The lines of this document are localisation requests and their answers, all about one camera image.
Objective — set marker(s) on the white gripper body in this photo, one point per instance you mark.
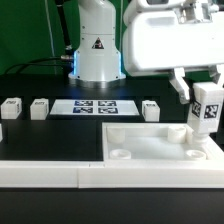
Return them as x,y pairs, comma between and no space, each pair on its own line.
156,42

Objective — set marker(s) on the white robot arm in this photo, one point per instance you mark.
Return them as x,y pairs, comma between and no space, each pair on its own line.
97,61

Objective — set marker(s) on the white U-shaped fence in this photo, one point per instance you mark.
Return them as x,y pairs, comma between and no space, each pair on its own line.
112,174

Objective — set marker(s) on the white block at left edge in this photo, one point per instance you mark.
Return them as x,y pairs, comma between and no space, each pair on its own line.
1,133

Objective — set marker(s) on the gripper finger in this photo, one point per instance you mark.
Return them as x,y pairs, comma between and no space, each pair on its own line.
217,74
176,79

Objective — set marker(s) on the white marker plate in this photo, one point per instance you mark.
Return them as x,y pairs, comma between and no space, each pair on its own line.
94,107

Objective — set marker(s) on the white square tabletop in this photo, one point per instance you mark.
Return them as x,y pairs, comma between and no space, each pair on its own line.
136,142

